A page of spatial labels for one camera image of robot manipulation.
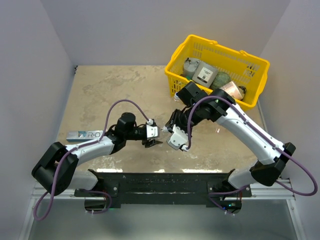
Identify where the clear plastic bottle small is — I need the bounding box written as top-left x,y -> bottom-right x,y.
161,126 -> 169,133

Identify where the blue white cap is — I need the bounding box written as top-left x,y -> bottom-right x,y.
174,92 -> 180,101

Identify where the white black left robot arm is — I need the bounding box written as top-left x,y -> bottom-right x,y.
31,112 -> 160,196

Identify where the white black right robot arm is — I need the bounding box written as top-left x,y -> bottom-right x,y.
163,82 -> 296,197

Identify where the grey wrapped tissue roll rear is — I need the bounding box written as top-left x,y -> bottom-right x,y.
183,57 -> 201,78

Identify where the green netted melon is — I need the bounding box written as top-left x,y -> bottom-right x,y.
209,71 -> 232,91

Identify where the pink white tissue roll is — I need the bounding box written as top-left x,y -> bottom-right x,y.
220,81 -> 247,101

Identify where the blue silver flat box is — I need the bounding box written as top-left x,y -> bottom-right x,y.
66,130 -> 104,143

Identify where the yellow plastic shopping basket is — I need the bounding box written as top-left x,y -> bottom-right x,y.
164,34 -> 270,111

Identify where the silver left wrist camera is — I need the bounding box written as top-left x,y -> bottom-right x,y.
146,124 -> 161,140

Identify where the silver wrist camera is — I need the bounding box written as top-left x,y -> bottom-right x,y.
146,124 -> 161,140
166,124 -> 189,152

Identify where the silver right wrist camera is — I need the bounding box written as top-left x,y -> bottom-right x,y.
166,124 -> 189,152

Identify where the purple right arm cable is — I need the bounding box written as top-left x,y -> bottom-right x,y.
182,96 -> 318,196

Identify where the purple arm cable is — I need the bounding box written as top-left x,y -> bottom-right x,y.
182,96 -> 318,196
33,99 -> 156,221

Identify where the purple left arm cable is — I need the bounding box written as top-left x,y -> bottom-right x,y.
33,99 -> 156,221

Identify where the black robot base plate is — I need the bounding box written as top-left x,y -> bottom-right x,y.
74,171 -> 252,213

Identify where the aluminium frame rail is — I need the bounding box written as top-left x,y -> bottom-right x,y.
18,174 -> 307,240

